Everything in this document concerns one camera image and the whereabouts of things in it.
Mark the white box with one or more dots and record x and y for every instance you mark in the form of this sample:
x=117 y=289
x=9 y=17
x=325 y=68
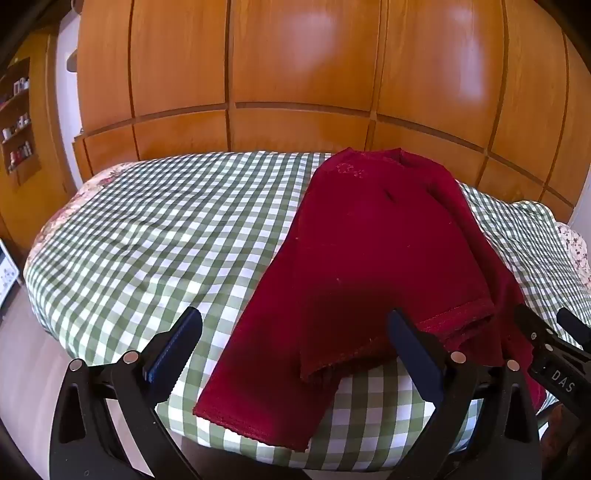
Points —
x=8 y=272

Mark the green white checked blanket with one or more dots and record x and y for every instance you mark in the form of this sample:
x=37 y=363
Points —
x=152 y=240

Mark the row of small bottles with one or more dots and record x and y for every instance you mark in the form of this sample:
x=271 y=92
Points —
x=19 y=152

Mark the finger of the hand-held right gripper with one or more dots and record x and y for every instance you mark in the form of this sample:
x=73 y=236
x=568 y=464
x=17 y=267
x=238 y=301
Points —
x=575 y=327
x=535 y=330

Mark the dark red knit sweater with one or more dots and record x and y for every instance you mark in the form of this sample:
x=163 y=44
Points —
x=369 y=258

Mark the wooden wardrobe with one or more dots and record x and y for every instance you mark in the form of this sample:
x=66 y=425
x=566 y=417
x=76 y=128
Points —
x=295 y=78

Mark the wooden wall shelf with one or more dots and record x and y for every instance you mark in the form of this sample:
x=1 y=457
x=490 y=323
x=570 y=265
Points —
x=17 y=120

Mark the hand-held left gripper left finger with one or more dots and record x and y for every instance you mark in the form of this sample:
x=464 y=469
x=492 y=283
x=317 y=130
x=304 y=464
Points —
x=174 y=344

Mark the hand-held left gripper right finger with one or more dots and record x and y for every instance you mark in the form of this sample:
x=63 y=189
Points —
x=415 y=350

